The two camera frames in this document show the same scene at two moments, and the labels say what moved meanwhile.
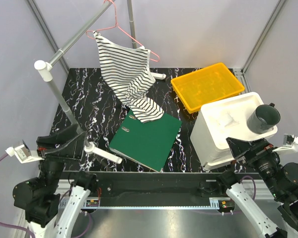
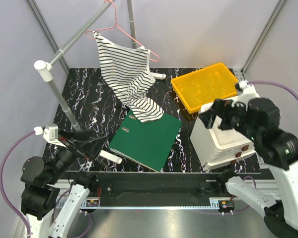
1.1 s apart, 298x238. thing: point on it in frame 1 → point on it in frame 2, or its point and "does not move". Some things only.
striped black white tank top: x=127 y=72 does not move
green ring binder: x=149 y=143 does not move
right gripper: x=258 y=148 → x=207 y=117
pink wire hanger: x=116 y=26 does not move
